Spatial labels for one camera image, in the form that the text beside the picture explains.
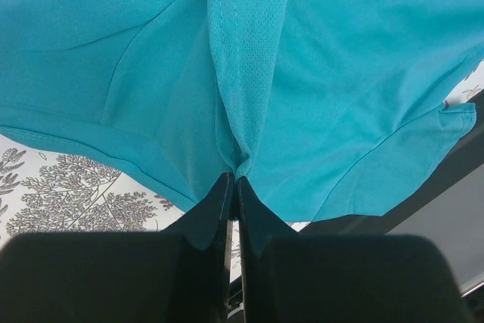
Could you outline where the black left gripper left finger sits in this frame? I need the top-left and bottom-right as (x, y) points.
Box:
(1, 173), (234, 322)

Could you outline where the floral patterned table mat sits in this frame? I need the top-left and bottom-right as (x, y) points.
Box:
(0, 56), (484, 323)

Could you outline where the teal t shirt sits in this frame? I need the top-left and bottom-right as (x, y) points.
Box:
(1, 0), (483, 237)

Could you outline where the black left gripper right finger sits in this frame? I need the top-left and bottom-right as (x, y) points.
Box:
(237, 179), (473, 322)

